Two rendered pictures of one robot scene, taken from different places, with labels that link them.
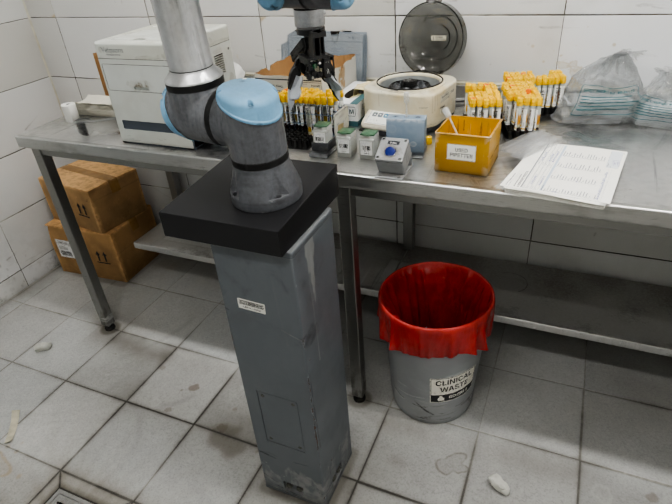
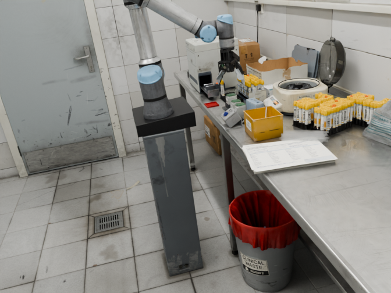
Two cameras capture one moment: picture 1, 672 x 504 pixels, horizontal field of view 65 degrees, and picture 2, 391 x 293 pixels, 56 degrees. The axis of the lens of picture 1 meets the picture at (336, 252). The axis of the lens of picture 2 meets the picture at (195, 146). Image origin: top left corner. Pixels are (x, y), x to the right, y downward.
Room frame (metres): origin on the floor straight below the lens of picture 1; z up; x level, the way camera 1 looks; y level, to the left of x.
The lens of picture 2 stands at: (0.11, -1.37, 1.53)
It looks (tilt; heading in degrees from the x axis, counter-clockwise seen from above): 24 degrees down; 54
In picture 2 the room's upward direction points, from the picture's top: 7 degrees counter-clockwise
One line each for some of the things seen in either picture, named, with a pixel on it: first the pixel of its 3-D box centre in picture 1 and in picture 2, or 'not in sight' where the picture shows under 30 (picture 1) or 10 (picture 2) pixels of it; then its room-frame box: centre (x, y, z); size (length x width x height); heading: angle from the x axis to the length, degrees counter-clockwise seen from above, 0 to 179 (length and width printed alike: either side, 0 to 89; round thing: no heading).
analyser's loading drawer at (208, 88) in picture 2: not in sight; (208, 88); (1.50, 0.31, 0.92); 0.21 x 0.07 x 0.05; 64
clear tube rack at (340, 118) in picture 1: (311, 119); (251, 92); (1.58, 0.04, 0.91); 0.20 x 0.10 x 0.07; 64
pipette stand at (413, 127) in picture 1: (406, 135); (255, 110); (1.34, -0.21, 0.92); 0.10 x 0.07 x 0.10; 71
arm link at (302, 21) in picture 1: (310, 18); (227, 43); (1.40, 0.01, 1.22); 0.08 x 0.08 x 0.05
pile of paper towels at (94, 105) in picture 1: (106, 105); not in sight; (1.96, 0.79, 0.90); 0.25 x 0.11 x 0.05; 64
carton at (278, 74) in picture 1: (308, 86); (276, 75); (1.80, 0.05, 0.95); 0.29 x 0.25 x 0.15; 154
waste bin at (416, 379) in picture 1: (431, 344); (266, 240); (1.29, -0.29, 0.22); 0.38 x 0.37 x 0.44; 64
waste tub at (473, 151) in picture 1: (467, 144); (263, 123); (1.24, -0.35, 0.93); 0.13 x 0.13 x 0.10; 62
